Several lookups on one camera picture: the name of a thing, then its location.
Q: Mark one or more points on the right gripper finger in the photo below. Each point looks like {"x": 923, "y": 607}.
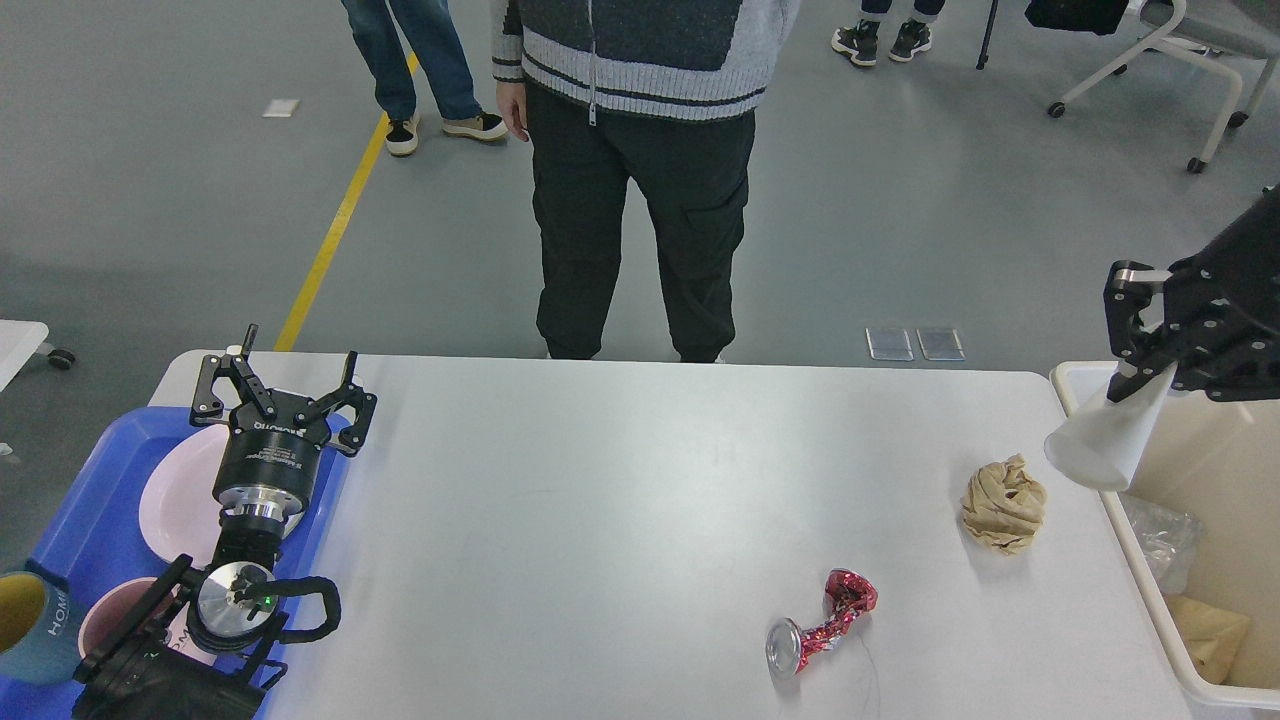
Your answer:
{"x": 1142, "y": 354}

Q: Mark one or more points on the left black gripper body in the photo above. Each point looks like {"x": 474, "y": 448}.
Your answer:
{"x": 271, "y": 465}

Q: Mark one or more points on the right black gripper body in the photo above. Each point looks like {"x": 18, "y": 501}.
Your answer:
{"x": 1221, "y": 310}

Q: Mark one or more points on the pink plate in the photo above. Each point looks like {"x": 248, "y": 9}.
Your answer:
{"x": 180, "y": 511}

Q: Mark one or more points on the white paper cup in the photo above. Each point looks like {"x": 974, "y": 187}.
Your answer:
{"x": 1112, "y": 411}

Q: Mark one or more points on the pink mug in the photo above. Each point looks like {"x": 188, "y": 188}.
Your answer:
{"x": 112, "y": 608}

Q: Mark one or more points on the brown paper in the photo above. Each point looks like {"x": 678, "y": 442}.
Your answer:
{"x": 1003, "y": 506}

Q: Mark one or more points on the large foil sheet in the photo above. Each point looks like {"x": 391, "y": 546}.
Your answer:
{"x": 1168, "y": 539}

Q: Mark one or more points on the dark teal mug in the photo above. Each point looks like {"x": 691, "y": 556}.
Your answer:
{"x": 40, "y": 625}

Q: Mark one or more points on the crushed red can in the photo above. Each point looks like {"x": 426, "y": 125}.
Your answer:
{"x": 790, "y": 647}

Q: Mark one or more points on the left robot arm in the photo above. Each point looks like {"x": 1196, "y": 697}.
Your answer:
{"x": 197, "y": 645}

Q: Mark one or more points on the blue plastic tray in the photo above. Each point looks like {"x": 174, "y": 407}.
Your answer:
{"x": 95, "y": 542}

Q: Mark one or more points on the right floor plate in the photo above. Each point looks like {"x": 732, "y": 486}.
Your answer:
{"x": 941, "y": 344}

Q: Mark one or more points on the floor plate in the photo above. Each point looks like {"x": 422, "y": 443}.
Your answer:
{"x": 941, "y": 344}
{"x": 890, "y": 344}

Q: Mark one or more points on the white side table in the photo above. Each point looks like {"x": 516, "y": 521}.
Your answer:
{"x": 20, "y": 341}

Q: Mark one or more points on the beige plastic bin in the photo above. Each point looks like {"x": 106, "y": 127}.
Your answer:
{"x": 1218, "y": 462}

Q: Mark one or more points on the left floor plate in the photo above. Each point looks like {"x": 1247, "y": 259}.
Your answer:
{"x": 890, "y": 344}

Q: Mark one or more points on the person in blue jeans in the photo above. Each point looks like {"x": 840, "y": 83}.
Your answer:
{"x": 379, "y": 29}

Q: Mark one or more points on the person in grey sweater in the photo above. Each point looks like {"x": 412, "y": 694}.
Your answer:
{"x": 660, "y": 94}

